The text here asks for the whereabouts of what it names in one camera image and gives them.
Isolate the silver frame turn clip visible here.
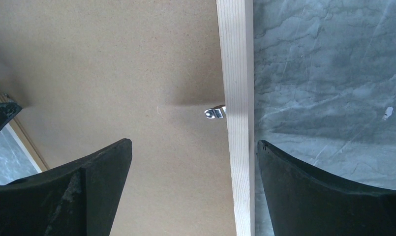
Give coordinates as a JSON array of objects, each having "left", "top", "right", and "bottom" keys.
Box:
[{"left": 204, "top": 104, "right": 226, "bottom": 119}]

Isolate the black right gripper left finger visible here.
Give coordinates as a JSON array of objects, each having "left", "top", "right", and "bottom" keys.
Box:
[{"left": 0, "top": 139, "right": 132, "bottom": 236}]

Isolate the brown fibreboard backing board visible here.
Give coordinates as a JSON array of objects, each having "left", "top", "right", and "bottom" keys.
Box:
[{"left": 0, "top": 0, "right": 238, "bottom": 236}]

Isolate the light wooden picture frame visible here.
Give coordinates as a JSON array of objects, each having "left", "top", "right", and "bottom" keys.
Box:
[{"left": 0, "top": 0, "right": 255, "bottom": 236}]

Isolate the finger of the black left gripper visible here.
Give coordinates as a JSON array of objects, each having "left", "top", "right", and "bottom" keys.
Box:
[{"left": 0, "top": 102, "right": 22, "bottom": 131}]

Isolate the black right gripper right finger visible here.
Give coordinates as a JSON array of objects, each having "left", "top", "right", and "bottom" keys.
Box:
[{"left": 257, "top": 140, "right": 396, "bottom": 236}]

